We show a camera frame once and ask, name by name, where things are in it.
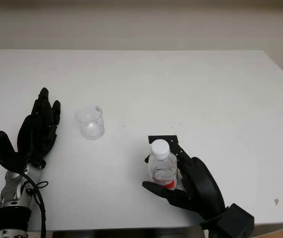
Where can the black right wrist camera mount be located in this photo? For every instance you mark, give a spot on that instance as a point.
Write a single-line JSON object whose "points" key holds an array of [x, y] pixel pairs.
{"points": [[235, 220]]}

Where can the clear glass cup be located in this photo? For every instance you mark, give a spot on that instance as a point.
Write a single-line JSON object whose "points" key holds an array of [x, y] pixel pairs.
{"points": [[91, 124]]}

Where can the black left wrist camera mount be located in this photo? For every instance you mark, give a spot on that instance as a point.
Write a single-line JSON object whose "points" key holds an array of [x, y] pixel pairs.
{"points": [[0, 147]]}

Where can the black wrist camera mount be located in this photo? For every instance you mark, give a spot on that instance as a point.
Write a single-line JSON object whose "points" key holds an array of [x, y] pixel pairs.
{"points": [[235, 220], [0, 147]]}

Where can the clear plastic water bottle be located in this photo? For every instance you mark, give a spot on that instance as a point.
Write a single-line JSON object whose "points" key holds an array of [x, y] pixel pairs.
{"points": [[162, 168]]}

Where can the black tape strip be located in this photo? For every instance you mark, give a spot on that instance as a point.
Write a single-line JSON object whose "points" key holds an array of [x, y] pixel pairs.
{"points": [[161, 137]]}

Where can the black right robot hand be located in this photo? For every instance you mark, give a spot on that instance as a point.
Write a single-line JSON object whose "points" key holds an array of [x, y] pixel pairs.
{"points": [[200, 186]]}

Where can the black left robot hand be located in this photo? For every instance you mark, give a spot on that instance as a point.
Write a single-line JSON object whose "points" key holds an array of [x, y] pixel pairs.
{"points": [[36, 131]]}

